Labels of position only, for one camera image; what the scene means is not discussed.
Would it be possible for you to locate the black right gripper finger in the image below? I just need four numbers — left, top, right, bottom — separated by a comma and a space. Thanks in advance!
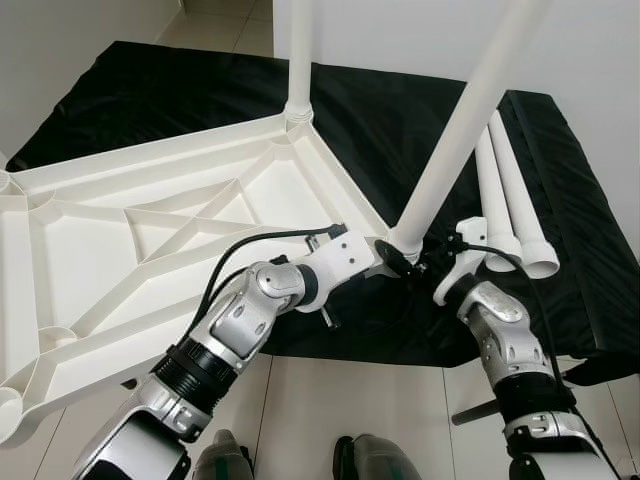
375, 238, 419, 279

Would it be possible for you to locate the white plastic table leg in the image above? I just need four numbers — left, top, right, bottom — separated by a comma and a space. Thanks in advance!
474, 125, 523, 273
385, 0, 553, 256
283, 0, 316, 126
488, 110, 561, 279

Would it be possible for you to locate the grey metal table leg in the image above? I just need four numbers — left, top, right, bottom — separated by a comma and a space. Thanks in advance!
452, 362, 593, 426

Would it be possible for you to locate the black table cloth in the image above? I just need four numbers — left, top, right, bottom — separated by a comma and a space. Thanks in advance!
5, 40, 640, 386

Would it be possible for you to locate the grey left robot foot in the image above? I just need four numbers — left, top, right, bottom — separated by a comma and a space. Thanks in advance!
192, 430, 253, 480

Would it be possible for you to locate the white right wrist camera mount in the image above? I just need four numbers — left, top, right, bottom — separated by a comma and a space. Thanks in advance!
433, 217, 491, 306

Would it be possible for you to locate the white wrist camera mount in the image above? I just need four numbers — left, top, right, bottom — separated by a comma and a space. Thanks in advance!
298, 228, 379, 301
433, 217, 491, 306

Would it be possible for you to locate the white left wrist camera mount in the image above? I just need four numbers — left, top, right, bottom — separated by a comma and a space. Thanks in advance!
298, 228, 379, 301

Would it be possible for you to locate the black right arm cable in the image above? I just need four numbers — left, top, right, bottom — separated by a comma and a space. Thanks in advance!
452, 240, 576, 421

